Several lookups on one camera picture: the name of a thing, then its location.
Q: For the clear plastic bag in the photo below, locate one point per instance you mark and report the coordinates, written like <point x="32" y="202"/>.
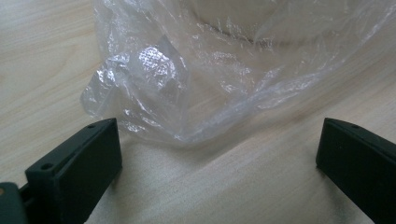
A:
<point x="174" y="71"/>

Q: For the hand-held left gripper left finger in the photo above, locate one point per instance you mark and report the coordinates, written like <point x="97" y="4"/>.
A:
<point x="77" y="174"/>

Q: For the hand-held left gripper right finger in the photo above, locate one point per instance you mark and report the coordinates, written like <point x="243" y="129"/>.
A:
<point x="361" y="165"/>

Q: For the white round object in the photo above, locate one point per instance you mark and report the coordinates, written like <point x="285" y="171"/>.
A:
<point x="236" y="15"/>

